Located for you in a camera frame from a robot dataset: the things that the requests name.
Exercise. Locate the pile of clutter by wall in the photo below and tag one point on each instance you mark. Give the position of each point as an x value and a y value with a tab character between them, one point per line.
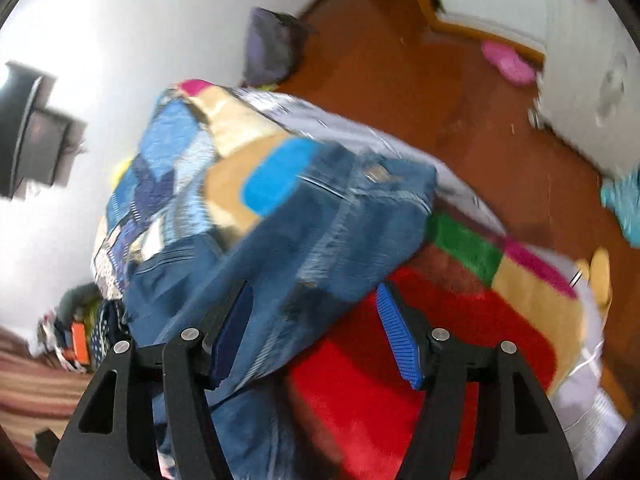
80	330

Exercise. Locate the teal cloth on floor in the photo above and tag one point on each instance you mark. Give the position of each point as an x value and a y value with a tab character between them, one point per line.
622	197

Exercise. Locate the blue denim jeans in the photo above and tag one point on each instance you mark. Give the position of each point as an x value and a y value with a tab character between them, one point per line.
332	224

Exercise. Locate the pink slipper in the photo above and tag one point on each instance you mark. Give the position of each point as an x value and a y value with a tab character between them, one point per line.
508	63

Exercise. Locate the white door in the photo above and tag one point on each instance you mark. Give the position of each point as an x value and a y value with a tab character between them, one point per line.
589	95

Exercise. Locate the colourful fleece blanket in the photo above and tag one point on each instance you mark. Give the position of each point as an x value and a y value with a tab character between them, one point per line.
447	310

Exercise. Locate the blue patchwork quilt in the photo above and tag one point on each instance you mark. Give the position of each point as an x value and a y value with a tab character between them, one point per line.
159	197

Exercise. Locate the wooden door frame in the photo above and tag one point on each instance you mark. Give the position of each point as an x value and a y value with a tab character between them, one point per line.
450	5

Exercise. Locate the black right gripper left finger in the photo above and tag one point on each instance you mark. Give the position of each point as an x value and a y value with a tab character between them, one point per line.
111	433

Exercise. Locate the purple grey backpack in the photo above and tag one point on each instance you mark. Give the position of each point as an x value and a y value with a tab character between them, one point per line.
274	46

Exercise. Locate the grey box under television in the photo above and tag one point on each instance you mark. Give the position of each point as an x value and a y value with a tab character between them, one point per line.
51	143

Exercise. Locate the striped pink curtain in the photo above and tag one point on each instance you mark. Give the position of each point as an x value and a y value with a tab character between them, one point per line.
36	394

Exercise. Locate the wall-mounted black television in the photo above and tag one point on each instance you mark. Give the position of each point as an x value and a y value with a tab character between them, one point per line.
20	88

